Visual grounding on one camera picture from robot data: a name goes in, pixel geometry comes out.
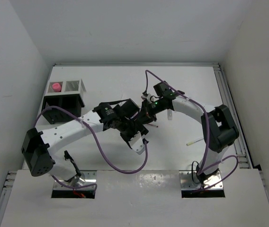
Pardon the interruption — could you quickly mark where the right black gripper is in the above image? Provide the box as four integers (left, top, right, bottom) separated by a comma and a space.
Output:
137, 98, 165, 124

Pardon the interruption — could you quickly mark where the yellow white pen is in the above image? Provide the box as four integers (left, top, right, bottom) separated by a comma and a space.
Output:
186, 138, 204, 146

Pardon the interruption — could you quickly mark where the pink eraser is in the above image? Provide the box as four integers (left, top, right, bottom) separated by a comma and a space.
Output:
51, 82, 62, 92

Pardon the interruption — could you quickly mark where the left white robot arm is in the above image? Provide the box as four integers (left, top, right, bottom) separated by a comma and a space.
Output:
21, 99, 148, 189

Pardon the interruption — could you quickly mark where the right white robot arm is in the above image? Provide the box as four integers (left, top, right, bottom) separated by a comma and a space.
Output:
138, 82, 239, 183

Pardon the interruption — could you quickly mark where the orange capped white marker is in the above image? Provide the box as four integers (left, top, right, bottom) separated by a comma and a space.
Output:
167, 109, 172, 121

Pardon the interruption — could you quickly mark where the black slatted organizer bin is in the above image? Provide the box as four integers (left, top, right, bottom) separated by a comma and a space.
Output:
41, 93, 85, 124

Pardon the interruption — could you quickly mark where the white slatted organizer bin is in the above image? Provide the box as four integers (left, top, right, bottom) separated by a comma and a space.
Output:
45, 79, 86, 96

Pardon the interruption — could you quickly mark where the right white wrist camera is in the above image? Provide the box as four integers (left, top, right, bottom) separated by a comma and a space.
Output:
141, 93, 155, 103

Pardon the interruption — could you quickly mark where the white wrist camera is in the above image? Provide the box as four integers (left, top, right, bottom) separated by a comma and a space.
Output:
141, 93, 155, 103
128, 132, 148, 155

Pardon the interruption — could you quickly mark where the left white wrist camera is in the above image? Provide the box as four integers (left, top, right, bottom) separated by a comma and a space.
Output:
128, 132, 148, 155

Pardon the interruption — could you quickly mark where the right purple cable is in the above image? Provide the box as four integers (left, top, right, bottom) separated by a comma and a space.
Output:
144, 70, 239, 191

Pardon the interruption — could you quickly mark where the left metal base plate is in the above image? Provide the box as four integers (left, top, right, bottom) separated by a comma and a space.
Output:
53, 170, 97, 191

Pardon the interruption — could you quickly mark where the metal base plate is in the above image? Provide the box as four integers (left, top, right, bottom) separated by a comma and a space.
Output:
53, 170, 97, 191
179, 170, 224, 191

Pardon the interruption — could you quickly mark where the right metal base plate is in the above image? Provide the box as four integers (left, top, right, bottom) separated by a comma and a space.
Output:
179, 170, 224, 191

